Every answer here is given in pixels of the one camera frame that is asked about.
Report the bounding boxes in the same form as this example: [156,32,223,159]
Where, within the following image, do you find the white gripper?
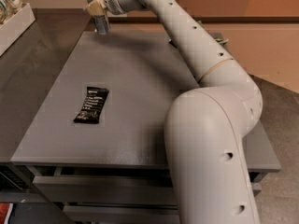
[85,0,146,16]

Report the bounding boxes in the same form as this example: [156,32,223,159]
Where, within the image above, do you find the silver blue redbull can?
[87,0,109,35]

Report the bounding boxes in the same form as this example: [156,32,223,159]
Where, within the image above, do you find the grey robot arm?
[86,0,263,224]

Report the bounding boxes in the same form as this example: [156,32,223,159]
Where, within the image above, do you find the snack packets in box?
[0,0,24,24]

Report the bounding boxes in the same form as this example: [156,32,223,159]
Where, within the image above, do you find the white box on counter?
[0,3,36,56]

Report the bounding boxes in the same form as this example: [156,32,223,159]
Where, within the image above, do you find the black snack bar wrapper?
[74,87,109,124]

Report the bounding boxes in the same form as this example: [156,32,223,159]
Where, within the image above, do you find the green chip bag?
[167,19,230,49]

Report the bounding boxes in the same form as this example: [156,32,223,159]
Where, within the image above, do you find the upper grey drawer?
[34,175,177,206]

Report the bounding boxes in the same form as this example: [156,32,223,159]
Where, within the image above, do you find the grey drawer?
[64,205,180,224]
[34,175,177,206]

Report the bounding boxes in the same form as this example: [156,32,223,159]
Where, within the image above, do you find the lower grey drawer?
[64,205,180,224]

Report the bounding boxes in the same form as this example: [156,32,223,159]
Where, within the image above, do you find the red white object under counter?
[0,203,14,224]

